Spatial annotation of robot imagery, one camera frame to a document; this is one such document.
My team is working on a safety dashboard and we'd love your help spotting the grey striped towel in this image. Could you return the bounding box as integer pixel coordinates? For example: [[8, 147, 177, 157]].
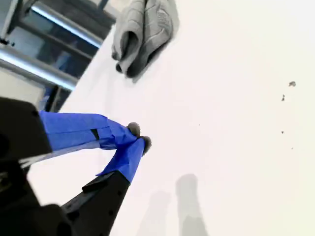
[[110, 0, 180, 79]]

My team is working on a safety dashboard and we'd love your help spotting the grey metal frame bar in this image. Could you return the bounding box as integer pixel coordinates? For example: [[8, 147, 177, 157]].
[[0, 45, 78, 92], [31, 3, 104, 49]]

